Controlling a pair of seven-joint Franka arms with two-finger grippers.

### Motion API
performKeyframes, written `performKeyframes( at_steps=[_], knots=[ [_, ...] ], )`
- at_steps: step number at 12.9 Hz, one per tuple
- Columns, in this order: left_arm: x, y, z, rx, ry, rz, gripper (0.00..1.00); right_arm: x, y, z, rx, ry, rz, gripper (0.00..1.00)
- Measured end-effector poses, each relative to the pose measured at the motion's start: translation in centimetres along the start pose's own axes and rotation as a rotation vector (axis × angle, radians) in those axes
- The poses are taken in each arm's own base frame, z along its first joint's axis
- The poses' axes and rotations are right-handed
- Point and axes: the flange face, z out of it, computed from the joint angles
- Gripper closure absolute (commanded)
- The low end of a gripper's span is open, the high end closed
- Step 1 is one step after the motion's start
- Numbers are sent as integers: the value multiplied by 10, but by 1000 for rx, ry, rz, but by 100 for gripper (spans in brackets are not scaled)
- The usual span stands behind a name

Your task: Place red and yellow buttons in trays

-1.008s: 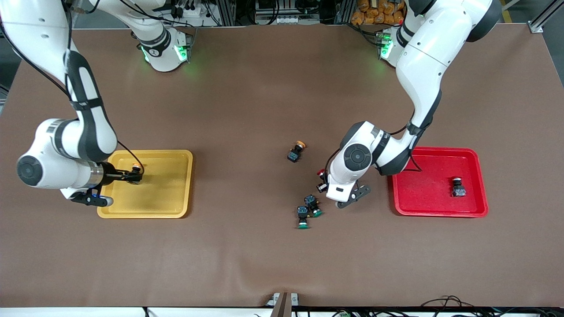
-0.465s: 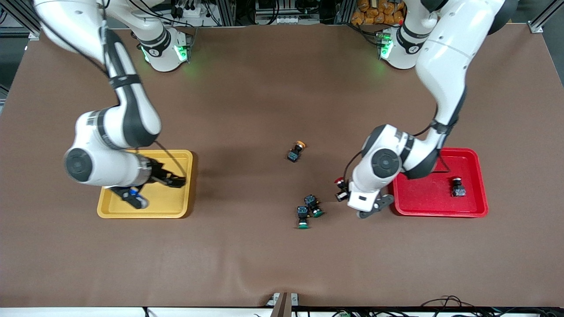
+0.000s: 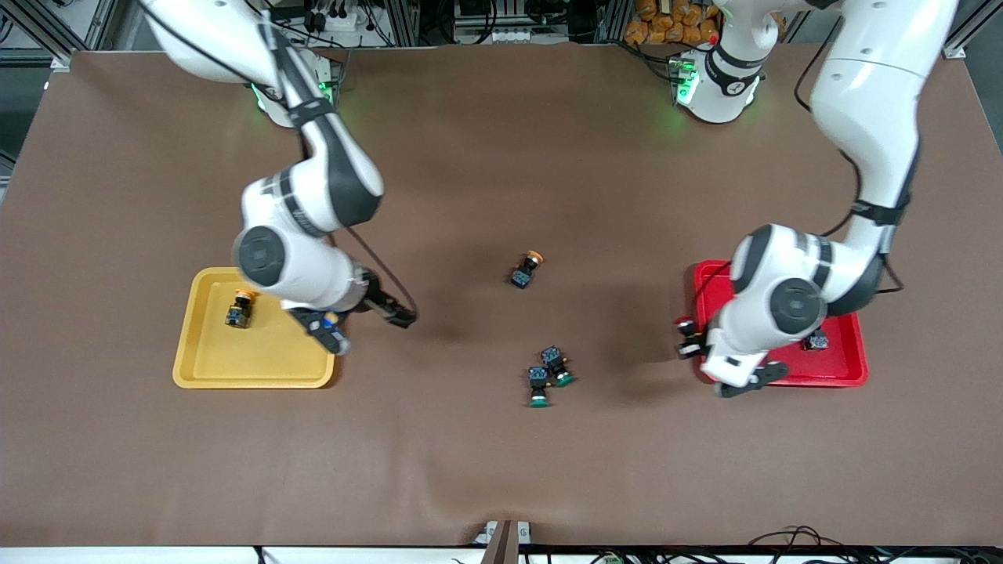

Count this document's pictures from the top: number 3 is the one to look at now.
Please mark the yellow push button switch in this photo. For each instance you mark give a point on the yellow push button switch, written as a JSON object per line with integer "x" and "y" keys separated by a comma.
{"x": 239, "y": 315}
{"x": 523, "y": 274}

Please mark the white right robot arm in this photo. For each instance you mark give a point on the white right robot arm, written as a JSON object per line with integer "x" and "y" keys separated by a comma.
{"x": 298, "y": 266}

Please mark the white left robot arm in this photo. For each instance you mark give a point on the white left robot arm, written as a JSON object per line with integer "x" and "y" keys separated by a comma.
{"x": 791, "y": 305}

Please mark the yellow plastic tray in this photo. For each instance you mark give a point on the yellow plastic tray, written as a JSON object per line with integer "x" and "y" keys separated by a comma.
{"x": 258, "y": 352}

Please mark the brown table mat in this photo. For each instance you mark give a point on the brown table mat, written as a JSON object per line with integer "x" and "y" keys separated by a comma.
{"x": 470, "y": 196}

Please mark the red plastic tray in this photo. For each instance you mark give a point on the red plastic tray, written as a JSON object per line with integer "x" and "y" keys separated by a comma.
{"x": 846, "y": 360}

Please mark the metal table clamp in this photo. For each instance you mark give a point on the metal table clamp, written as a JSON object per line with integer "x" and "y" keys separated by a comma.
{"x": 501, "y": 544}

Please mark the white power strip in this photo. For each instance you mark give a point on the white power strip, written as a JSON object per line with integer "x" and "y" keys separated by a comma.
{"x": 345, "y": 19}
{"x": 509, "y": 35}

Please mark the orange bagged goods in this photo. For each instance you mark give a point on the orange bagged goods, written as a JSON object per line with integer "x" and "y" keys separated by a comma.
{"x": 666, "y": 23}

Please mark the green push button switch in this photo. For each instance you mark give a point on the green push button switch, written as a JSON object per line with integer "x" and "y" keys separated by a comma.
{"x": 555, "y": 362}
{"x": 538, "y": 380}

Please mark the aluminium frame strut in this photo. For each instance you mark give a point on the aluminium frame strut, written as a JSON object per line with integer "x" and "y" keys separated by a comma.
{"x": 47, "y": 39}
{"x": 964, "y": 43}

